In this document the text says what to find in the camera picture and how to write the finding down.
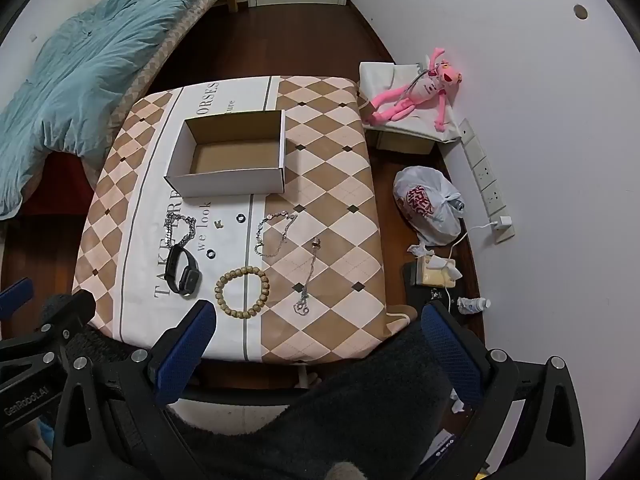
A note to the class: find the brown cardboard carton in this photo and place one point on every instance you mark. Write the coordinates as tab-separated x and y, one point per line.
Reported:
400	141

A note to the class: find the checkered beige tablecloth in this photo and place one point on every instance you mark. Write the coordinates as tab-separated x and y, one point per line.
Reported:
325	170

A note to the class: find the light blue duvet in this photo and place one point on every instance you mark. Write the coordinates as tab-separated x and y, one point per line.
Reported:
100	60

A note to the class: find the dark fleece clothing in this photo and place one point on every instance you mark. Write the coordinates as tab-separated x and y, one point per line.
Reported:
350	410

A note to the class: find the bed with patterned mattress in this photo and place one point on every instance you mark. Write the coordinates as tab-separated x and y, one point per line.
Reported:
167	47

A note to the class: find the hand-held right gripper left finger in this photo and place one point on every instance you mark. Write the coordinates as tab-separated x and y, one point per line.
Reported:
185	355

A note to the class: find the small white bottle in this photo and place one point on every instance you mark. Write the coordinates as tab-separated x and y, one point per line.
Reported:
475	305

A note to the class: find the crumpled white tissue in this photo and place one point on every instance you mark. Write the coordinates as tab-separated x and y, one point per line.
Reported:
457	402
420	250

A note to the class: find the white plastic bag red print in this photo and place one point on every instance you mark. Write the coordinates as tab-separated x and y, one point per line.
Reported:
430	210

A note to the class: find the round wall cap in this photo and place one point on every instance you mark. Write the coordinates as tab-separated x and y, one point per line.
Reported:
580	11

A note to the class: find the yellow tissue pack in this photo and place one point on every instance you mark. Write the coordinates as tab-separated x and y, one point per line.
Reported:
435	275

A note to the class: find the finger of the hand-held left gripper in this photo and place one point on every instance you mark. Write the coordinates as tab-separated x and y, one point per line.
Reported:
60	330
15	292

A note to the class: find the cardboard box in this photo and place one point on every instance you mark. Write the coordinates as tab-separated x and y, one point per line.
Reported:
230	157

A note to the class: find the white plug charger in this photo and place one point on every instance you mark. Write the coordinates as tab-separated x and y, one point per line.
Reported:
501	222

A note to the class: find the black smart band watch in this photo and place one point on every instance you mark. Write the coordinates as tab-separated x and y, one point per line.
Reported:
189	277

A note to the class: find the white cloth bag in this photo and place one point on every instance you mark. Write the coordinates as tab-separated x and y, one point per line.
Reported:
385	72

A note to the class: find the pink plush toy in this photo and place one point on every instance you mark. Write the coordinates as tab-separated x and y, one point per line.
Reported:
425	87

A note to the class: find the white wall socket row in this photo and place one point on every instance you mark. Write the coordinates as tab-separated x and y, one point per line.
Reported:
487	175

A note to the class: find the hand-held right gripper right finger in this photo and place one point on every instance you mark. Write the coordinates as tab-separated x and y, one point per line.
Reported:
450	355

